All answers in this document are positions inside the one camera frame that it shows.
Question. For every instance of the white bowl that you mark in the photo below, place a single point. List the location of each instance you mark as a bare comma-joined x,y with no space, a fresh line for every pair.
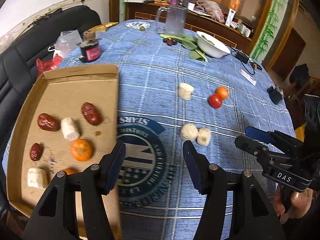
211,46

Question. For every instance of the clear glass pitcher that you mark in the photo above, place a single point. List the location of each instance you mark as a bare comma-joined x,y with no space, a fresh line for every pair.
175,20

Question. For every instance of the orange mid table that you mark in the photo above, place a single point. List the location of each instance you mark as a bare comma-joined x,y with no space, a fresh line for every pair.
81,150

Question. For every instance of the clear plastic bag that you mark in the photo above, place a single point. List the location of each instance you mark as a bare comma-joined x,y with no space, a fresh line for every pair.
65,43

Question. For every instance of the pink plastic bag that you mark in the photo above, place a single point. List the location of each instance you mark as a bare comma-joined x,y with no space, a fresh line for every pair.
213,9

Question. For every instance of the person's right hand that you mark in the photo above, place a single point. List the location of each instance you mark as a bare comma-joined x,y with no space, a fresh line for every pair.
301,203

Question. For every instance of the small black device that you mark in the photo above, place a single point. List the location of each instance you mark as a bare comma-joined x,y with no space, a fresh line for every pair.
276,94

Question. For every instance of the black power adapter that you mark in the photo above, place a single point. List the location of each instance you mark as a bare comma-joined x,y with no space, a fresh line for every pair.
241,56

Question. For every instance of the blue plaid tablecloth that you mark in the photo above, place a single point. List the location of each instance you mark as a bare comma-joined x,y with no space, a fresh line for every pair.
156,197

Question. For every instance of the small red tomato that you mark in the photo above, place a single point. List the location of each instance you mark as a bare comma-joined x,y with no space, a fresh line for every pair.
215,101

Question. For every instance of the red plastic bag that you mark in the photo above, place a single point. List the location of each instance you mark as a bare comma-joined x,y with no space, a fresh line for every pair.
43,66

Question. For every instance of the green leafy vegetable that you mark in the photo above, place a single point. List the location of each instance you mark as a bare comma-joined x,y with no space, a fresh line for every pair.
190,43

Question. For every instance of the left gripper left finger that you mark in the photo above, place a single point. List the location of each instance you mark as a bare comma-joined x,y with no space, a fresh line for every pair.
110,165

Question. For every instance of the white red label card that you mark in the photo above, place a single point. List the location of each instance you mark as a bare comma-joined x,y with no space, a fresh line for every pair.
248,77

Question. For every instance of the dark jar red label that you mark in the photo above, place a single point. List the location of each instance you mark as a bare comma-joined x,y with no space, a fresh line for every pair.
89,47

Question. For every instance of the red date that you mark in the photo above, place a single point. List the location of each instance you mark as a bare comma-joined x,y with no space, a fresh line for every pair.
36,152
91,114
48,123

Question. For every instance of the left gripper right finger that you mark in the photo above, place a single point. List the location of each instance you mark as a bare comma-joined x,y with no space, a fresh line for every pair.
199,168

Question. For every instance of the cardboard tray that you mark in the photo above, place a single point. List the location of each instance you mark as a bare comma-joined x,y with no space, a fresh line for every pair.
71,206

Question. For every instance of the banana piece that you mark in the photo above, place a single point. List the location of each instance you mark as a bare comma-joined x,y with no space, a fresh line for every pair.
69,129
189,132
185,91
37,177
204,136

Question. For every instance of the black leather sofa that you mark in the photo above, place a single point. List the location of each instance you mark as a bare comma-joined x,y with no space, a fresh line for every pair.
18,61

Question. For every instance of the wooden sideboard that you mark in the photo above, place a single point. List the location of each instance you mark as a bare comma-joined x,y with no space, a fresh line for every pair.
139,9

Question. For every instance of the dark berries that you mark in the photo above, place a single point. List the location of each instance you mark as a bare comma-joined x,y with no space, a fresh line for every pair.
170,41

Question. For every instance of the white tube box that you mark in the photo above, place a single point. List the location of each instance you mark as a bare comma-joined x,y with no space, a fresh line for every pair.
230,17

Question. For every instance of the small orange far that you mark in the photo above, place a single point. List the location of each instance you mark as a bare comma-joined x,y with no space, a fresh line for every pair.
222,92

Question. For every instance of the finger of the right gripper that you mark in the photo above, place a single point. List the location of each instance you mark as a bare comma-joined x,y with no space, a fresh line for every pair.
261,152
260,134

